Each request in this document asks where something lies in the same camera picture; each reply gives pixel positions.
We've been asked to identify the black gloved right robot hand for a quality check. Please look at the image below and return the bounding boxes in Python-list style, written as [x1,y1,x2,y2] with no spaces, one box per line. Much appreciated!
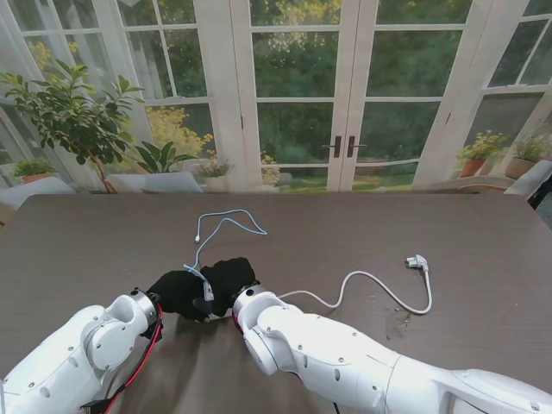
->
[200,256,262,318]

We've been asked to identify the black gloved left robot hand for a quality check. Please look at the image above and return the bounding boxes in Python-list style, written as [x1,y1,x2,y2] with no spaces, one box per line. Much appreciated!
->
[146,269,213,323]

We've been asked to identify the light blue USB cable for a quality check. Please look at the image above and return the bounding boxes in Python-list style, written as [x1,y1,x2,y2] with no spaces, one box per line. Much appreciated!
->
[183,209,268,281]

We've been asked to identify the printed garden window backdrop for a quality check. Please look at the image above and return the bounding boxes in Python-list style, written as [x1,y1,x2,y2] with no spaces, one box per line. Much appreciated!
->
[0,0,552,195]

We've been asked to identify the dark object beside backdrop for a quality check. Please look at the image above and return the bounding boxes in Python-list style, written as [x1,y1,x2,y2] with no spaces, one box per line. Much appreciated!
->
[528,172,552,210]

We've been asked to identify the red right arm cables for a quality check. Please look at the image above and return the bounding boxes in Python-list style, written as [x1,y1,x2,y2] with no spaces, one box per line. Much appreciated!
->
[231,308,342,414]

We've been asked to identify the red arm cables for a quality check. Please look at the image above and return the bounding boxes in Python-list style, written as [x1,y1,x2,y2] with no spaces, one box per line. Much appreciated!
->
[79,304,165,414]
[231,308,342,414]

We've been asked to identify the red left arm cables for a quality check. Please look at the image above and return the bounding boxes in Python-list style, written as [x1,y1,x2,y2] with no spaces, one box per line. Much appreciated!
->
[79,304,165,414]

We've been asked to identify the white power cord with plug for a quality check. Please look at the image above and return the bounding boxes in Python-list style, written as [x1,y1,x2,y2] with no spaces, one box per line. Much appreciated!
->
[278,255,433,316]

